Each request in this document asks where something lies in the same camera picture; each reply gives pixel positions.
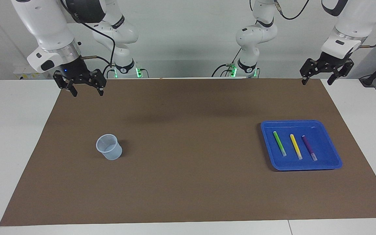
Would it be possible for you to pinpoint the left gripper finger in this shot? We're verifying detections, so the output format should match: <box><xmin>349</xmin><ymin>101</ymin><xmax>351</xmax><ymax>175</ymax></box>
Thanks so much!
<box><xmin>327</xmin><ymin>58</ymin><xmax>355</xmax><ymax>86</ymax></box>
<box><xmin>300</xmin><ymin>58</ymin><xmax>327</xmax><ymax>86</ymax></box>

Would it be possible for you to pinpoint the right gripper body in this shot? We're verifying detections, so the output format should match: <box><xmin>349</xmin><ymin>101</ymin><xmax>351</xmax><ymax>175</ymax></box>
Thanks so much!
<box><xmin>58</xmin><ymin>56</ymin><xmax>92</xmax><ymax>82</ymax></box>

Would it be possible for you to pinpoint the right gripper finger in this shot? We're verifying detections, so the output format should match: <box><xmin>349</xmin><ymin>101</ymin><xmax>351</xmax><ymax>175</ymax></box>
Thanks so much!
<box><xmin>53</xmin><ymin>70</ymin><xmax>78</xmax><ymax>98</ymax></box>
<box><xmin>84</xmin><ymin>69</ymin><xmax>107</xmax><ymax>97</ymax></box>

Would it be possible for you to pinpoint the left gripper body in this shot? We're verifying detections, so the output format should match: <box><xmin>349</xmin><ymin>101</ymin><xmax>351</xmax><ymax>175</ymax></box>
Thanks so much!
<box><xmin>318</xmin><ymin>52</ymin><xmax>351</xmax><ymax>71</ymax></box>

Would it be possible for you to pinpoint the clear plastic cup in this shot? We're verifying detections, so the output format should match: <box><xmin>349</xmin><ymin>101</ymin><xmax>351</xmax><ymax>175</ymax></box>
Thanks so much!
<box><xmin>96</xmin><ymin>133</ymin><xmax>123</xmax><ymax>161</ymax></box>

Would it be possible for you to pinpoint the yellow pen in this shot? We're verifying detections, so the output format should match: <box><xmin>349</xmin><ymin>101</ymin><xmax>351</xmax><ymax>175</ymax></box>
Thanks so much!
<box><xmin>290</xmin><ymin>133</ymin><xmax>303</xmax><ymax>160</ymax></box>

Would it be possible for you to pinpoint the purple pen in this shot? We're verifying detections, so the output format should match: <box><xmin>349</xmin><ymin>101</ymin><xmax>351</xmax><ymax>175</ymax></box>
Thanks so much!
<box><xmin>302</xmin><ymin>135</ymin><xmax>318</xmax><ymax>162</ymax></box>

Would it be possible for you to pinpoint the green pen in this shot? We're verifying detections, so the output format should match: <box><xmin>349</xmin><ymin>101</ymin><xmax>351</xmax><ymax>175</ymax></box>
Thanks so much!
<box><xmin>273</xmin><ymin>131</ymin><xmax>287</xmax><ymax>157</ymax></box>

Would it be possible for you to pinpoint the blue plastic tray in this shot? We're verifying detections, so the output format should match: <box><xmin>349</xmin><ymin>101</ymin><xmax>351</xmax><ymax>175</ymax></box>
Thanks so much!
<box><xmin>260</xmin><ymin>119</ymin><xmax>343</xmax><ymax>171</ymax></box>

